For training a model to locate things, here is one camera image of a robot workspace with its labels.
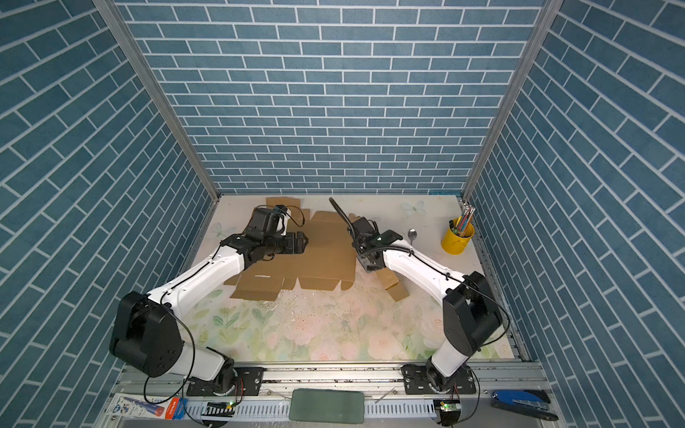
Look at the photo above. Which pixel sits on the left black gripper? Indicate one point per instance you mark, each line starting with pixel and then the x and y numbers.
pixel 292 248

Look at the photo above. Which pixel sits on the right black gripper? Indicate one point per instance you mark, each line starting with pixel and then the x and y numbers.
pixel 361 258

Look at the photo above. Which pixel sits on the brown cardboard box sheet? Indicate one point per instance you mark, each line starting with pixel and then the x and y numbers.
pixel 392 284

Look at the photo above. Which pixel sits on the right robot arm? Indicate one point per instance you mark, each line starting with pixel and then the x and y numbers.
pixel 470 314

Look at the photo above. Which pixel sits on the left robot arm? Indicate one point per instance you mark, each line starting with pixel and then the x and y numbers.
pixel 150 333

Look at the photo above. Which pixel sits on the yellow pencil cup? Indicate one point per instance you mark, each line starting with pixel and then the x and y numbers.
pixel 457 237

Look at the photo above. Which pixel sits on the coloured pencils bundle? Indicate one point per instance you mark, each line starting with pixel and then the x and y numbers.
pixel 464 218

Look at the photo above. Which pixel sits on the green rectangular pad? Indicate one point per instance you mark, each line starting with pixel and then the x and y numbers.
pixel 327 406

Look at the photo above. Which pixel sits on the white printed package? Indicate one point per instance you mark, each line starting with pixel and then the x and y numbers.
pixel 134 406

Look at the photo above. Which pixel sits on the blue black pliers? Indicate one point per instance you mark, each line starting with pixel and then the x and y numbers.
pixel 530 403

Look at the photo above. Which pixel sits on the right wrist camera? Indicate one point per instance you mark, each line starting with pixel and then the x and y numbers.
pixel 368 236

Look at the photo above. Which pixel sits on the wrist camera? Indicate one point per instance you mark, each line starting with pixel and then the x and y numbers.
pixel 368 236
pixel 267 222

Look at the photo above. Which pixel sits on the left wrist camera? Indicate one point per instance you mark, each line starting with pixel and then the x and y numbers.
pixel 267 222

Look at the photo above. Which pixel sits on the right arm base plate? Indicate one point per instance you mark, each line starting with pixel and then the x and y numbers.
pixel 425 379

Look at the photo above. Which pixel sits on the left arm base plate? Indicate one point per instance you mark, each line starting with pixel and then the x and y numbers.
pixel 234 382

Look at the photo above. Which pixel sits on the aluminium front rail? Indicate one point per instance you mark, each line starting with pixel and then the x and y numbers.
pixel 386 403

